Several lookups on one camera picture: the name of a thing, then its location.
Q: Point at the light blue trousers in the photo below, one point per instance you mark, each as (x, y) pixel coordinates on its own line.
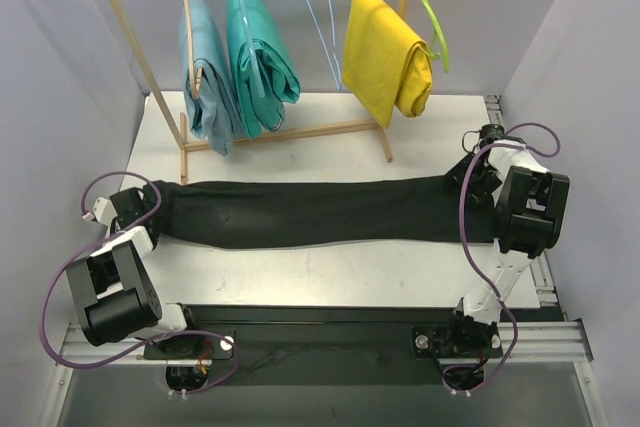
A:
(215, 116)

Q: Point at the wooden clothes rack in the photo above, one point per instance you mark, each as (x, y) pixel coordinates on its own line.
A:
(308, 28)

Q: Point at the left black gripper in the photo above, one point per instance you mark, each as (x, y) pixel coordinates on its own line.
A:
(138, 204)

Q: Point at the teal trousers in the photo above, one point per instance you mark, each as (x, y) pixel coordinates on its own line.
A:
(281, 84)

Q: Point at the teal plastic hanger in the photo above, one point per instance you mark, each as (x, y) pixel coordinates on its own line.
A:
(252, 52)

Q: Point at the yellow trousers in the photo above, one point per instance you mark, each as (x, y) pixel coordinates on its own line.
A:
(385, 62)

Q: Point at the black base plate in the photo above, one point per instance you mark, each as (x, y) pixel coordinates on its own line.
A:
(328, 346)

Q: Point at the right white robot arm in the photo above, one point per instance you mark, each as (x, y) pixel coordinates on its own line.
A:
(526, 203)

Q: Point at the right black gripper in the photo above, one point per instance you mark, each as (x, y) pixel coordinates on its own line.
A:
(468, 175)

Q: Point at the wooden hanger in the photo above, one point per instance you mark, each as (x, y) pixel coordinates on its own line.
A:
(195, 73)

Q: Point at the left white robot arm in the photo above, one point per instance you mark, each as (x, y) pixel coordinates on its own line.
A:
(112, 291)

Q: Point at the black denim trousers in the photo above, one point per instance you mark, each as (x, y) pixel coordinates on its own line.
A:
(244, 216)

